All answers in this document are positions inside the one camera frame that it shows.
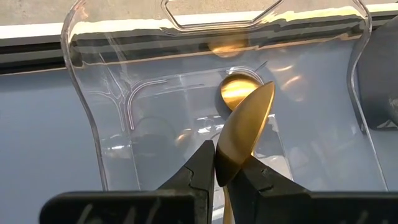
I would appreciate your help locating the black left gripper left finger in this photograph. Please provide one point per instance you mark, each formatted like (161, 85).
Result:
(199, 174)

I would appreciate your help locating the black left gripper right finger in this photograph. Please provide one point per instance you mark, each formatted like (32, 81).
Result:
(264, 186)

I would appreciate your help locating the gold spoon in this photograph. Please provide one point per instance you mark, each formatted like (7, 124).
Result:
(236, 90)
(245, 130)

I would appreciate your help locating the clear plastic bin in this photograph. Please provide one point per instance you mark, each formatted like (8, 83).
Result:
(155, 102)

